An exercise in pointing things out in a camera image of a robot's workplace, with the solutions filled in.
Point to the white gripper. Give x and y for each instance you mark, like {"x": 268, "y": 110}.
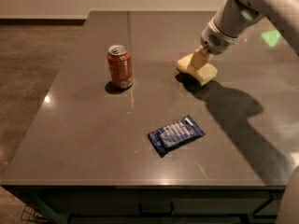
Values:
{"x": 215, "y": 40}

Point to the yellow sponge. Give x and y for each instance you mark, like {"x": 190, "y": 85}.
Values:
{"x": 203, "y": 75}

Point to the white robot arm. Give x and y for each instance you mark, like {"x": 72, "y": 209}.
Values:
{"x": 262, "y": 128}

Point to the red coke can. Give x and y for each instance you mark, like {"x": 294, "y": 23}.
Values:
{"x": 119, "y": 61}

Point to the blue snack packet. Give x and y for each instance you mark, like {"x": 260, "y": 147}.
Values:
{"x": 175, "y": 135}

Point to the orange green snack bag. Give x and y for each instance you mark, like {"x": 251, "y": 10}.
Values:
{"x": 271, "y": 38}

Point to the dark cabinet drawer front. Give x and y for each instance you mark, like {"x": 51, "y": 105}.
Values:
{"x": 167, "y": 203}

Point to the black drawer handle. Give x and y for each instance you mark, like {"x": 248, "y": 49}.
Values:
{"x": 156, "y": 210}

